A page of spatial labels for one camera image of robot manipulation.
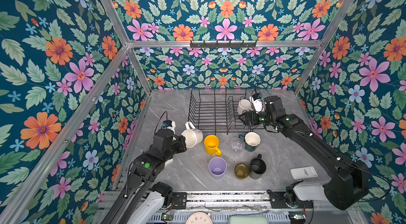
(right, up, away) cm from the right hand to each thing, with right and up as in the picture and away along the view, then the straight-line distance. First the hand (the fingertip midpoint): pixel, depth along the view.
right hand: (246, 113), depth 80 cm
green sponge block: (-2, -45, -13) cm, 47 cm away
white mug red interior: (+2, +4, +16) cm, 17 cm away
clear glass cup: (-3, -19, +9) cm, 21 cm away
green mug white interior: (+5, -16, +9) cm, 19 cm away
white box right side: (+31, -31, +2) cm, 44 cm away
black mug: (+7, -28, +3) cm, 29 cm away
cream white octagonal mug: (-26, -10, -7) cm, 29 cm away
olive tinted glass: (-2, -30, +2) cm, 31 cm away
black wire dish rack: (-15, +1, +25) cm, 29 cm away
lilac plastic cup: (-15, -29, +4) cm, 33 cm away
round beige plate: (-23, -45, -12) cm, 52 cm away
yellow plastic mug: (-18, -18, +11) cm, 28 cm away
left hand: (-28, -10, -9) cm, 31 cm away
